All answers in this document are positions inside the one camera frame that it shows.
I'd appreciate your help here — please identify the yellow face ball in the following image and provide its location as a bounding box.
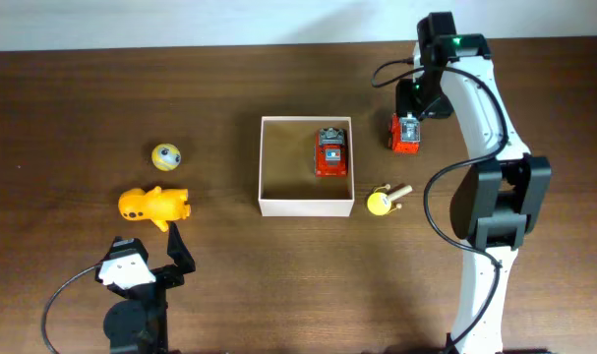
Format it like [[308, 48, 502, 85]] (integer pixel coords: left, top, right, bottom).
[[151, 144, 182, 171]]

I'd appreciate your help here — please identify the red toy fire truck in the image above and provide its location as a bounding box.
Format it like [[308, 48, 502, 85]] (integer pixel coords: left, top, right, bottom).
[[314, 127, 348, 177]]

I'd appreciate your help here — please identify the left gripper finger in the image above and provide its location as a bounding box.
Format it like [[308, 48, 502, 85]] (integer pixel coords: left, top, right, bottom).
[[103, 236, 149, 262], [167, 222, 196, 273]]

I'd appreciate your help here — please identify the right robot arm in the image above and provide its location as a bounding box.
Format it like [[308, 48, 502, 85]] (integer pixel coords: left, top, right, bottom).
[[395, 12, 552, 353]]

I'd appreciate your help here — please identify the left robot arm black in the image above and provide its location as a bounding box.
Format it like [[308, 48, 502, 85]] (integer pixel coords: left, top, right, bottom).
[[95, 222, 196, 354]]

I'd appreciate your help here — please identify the white cardboard box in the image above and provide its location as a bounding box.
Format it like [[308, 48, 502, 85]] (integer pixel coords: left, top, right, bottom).
[[258, 116, 355, 217]]

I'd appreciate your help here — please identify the yellow wooden rattle drum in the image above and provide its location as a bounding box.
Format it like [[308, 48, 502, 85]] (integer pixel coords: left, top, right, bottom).
[[366, 184, 413, 216]]

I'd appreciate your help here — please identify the right black cable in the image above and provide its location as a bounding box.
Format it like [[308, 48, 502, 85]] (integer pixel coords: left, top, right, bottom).
[[370, 57, 509, 354]]

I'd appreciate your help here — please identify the red toy police car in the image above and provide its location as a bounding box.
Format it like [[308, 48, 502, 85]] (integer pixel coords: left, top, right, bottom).
[[388, 113, 420, 154]]

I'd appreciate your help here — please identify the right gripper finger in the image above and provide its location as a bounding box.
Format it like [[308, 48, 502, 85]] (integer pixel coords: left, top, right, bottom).
[[395, 79, 418, 118], [418, 94, 453, 120]]

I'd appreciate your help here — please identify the orange toy dog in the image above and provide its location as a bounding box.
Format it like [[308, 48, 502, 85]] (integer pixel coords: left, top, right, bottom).
[[118, 186, 192, 232]]

